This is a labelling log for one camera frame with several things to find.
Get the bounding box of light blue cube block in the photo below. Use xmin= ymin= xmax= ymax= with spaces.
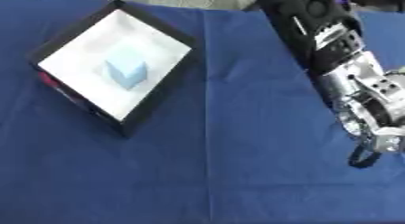
xmin=102 ymin=50 xmax=149 ymax=91

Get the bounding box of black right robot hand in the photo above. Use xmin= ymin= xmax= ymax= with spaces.
xmin=346 ymin=125 xmax=405 ymax=170

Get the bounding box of black box with white inside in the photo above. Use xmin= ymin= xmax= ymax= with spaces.
xmin=25 ymin=0 xmax=200 ymax=139

